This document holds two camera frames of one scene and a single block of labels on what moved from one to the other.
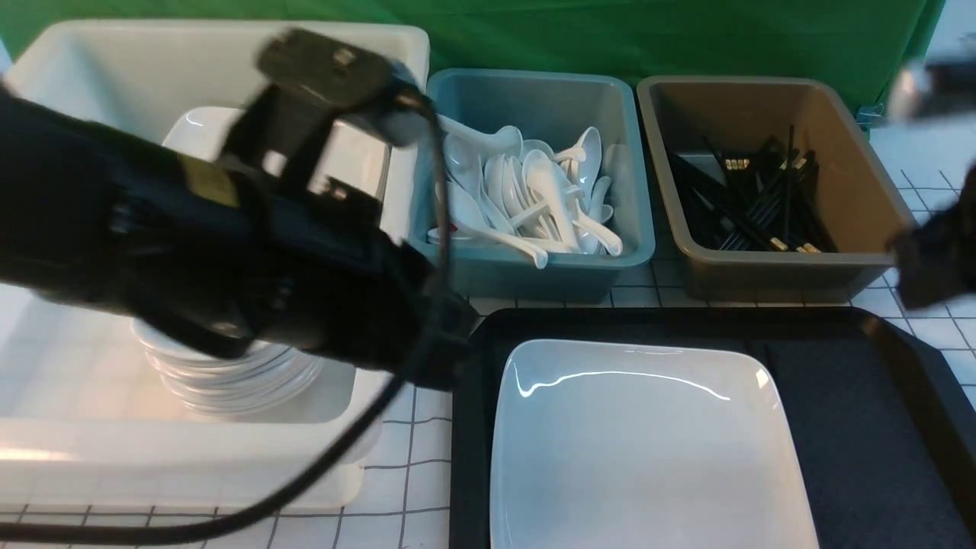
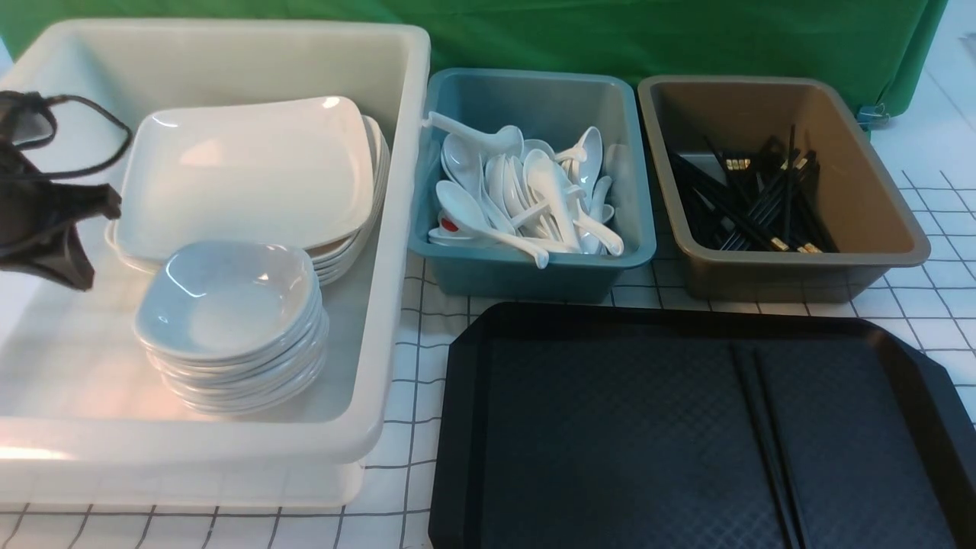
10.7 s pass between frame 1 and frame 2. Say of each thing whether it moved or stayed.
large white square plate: moved
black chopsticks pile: stayed
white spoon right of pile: stayed
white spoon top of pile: stayed
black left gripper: moved
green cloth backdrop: stayed
